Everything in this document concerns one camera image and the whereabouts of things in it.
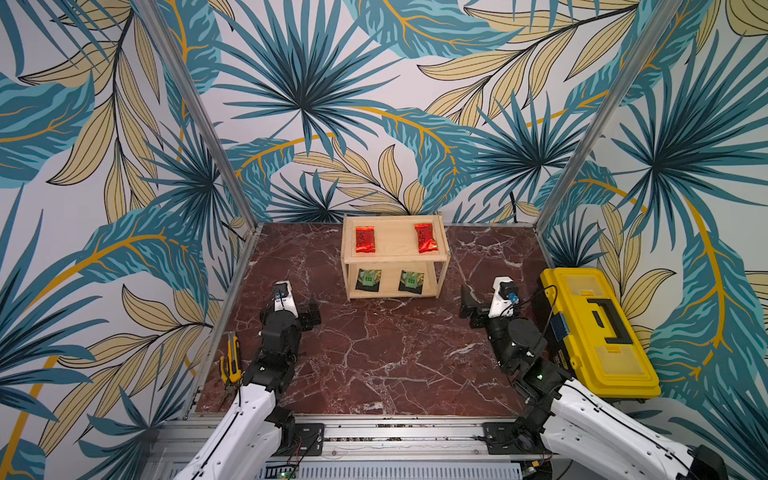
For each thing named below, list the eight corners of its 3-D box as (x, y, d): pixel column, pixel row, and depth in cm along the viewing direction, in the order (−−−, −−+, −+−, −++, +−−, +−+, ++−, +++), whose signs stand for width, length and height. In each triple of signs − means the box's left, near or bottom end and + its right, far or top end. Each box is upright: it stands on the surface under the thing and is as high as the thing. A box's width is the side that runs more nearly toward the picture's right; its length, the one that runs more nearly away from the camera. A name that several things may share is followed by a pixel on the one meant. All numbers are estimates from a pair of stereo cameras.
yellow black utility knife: (224, 386, 83) (220, 384, 82) (222, 338, 92) (219, 335, 90) (242, 380, 84) (239, 377, 83) (239, 333, 93) (237, 330, 91)
